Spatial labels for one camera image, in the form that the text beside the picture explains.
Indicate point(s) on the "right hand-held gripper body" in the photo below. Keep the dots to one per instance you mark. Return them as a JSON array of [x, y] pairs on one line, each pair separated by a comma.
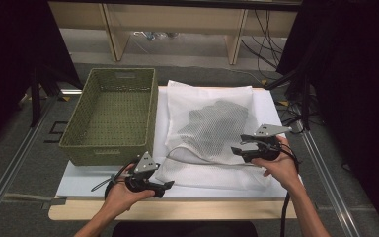
[[266, 144]]

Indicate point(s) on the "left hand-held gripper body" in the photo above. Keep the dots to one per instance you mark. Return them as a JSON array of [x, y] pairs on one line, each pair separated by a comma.
[[144, 164]]

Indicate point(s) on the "dark grey garment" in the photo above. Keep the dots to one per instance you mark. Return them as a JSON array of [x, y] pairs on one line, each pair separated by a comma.
[[210, 128]]

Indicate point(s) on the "green woven basket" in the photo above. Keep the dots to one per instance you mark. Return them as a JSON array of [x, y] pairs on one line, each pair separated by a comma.
[[112, 115]]

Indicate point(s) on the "white mesh laundry bag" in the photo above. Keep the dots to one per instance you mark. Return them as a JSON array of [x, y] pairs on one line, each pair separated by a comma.
[[184, 98]]

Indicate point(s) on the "person's right hand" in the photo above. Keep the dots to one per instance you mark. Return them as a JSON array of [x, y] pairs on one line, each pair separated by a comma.
[[283, 168]]

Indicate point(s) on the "person's left hand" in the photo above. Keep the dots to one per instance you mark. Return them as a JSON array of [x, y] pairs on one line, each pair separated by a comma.
[[121, 196]]

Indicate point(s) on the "person's dark clothing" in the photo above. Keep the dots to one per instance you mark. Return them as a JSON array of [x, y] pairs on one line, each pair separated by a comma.
[[184, 229]]

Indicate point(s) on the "white table sheet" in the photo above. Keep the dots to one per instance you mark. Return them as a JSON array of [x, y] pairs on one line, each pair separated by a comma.
[[79, 181]]

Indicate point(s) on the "black curtain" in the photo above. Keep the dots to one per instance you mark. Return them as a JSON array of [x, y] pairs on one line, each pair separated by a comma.
[[6, 65], [348, 82]]

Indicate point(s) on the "wooden shelf unit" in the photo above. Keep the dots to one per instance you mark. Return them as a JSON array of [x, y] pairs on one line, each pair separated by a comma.
[[121, 39]]

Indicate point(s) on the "metal floor rail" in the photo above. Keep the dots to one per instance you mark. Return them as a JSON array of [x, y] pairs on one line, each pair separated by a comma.
[[16, 151], [329, 184]]

